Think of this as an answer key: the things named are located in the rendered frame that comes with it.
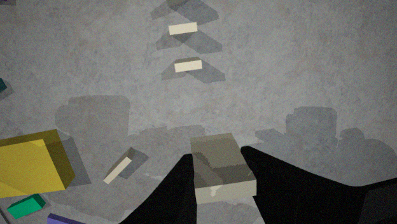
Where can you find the beige rectangular block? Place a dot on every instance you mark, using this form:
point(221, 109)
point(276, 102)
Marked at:
point(182, 29)
point(187, 64)
point(220, 170)
point(119, 165)
point(174, 2)

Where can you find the teal rectangular block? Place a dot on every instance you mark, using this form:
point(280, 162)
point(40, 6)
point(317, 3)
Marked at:
point(2, 85)

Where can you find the yellow rectangular block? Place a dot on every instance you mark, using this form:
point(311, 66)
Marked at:
point(33, 163)

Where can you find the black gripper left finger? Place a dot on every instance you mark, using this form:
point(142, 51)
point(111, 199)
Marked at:
point(173, 201)

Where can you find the green rectangular block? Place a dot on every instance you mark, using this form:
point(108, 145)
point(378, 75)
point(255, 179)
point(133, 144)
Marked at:
point(26, 206)

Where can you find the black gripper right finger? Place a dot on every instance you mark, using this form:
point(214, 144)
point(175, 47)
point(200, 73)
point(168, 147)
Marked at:
point(287, 194)

